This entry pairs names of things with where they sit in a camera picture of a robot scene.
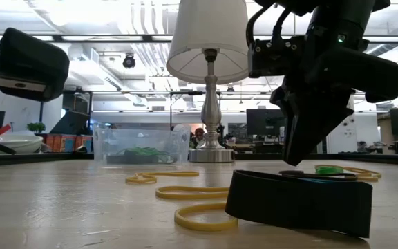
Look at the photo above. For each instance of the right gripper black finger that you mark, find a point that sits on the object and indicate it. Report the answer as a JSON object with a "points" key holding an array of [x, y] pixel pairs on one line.
{"points": [[316, 135], [286, 138]]}

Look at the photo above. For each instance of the yellow rubber band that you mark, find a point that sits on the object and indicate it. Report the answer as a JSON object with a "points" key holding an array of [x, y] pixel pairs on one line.
{"points": [[202, 227], [178, 174], [370, 179], [130, 180], [185, 197]]}

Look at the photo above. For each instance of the thin dark rubber band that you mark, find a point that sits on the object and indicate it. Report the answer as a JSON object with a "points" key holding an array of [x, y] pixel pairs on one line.
{"points": [[354, 177]]}

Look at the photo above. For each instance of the large wide black rubber band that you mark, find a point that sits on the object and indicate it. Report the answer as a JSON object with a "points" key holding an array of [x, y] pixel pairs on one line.
{"points": [[299, 204]]}

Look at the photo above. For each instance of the clear plastic bin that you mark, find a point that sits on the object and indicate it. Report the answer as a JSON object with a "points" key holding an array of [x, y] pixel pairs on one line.
{"points": [[140, 138]]}

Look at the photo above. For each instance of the white pillar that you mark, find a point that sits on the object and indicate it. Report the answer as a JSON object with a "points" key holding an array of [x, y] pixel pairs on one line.
{"points": [[344, 138]]}

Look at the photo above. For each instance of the person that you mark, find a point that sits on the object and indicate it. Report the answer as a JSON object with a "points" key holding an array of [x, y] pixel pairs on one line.
{"points": [[199, 136], [362, 147]]}

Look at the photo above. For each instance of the small green potted plant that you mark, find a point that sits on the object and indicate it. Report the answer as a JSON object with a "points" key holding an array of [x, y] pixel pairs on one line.
{"points": [[36, 127]]}

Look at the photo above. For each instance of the dark teal box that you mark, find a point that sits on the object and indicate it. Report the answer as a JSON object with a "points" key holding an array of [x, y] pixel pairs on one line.
{"points": [[71, 122]]}

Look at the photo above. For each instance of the white bowl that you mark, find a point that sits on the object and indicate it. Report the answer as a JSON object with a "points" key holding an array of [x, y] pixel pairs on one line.
{"points": [[16, 143]]}

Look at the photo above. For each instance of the orange printed box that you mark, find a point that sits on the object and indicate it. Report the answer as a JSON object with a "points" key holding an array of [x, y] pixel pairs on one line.
{"points": [[64, 143]]}

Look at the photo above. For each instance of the white shade silver table lamp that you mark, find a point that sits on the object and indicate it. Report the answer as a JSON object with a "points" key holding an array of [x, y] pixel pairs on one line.
{"points": [[209, 41]]}

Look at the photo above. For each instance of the black table edge rail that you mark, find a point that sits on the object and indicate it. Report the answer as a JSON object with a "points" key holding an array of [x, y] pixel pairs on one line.
{"points": [[385, 159]]}

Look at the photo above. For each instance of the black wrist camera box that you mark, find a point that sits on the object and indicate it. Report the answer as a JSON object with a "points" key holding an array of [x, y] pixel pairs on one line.
{"points": [[275, 58]]}

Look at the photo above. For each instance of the black ceiling camera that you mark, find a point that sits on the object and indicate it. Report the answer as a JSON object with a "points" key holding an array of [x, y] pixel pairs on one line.
{"points": [[129, 61]]}

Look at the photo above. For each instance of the black metal frame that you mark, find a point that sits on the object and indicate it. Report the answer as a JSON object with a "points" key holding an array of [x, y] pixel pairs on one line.
{"points": [[130, 92]]}

